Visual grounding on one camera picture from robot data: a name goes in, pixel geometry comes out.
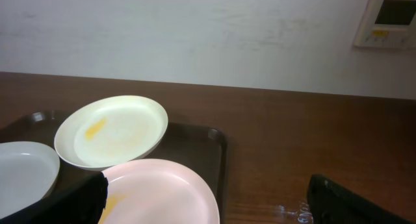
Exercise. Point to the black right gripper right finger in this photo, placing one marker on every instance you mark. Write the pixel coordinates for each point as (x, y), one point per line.
(331, 203)

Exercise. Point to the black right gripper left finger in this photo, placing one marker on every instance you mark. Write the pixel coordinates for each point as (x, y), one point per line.
(83, 202)

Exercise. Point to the pale blue plate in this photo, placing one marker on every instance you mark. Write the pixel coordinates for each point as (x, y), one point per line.
(29, 171)

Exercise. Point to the pink plate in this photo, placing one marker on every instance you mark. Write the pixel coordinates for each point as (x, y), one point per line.
(158, 191)

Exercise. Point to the cream yellow plate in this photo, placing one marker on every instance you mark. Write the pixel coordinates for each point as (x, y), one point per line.
(111, 131)

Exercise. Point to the dark brown serving tray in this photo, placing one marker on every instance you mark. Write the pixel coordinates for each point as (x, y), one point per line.
(200, 148)

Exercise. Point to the white wall control panel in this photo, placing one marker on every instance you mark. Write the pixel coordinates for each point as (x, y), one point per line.
(387, 24)

